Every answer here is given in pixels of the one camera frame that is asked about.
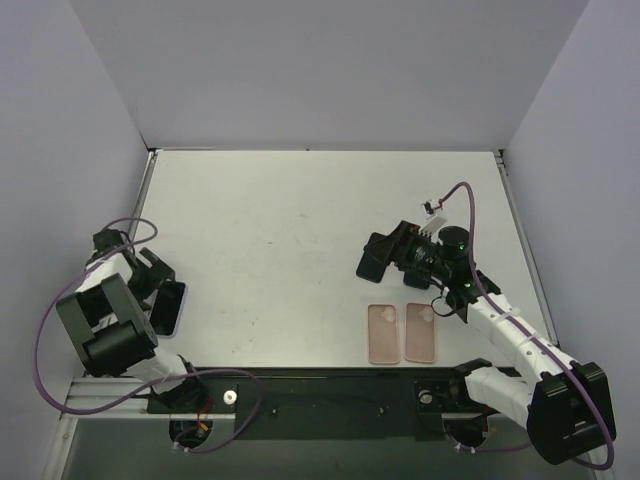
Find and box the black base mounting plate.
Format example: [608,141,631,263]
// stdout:
[148,367,496,441]

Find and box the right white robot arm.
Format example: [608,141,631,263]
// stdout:
[356,221,617,465]

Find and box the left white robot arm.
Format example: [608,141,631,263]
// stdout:
[55,228,206,412]

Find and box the pink phone case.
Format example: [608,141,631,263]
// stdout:
[404,303,437,364]

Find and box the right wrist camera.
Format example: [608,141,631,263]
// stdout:
[419,199,447,236]

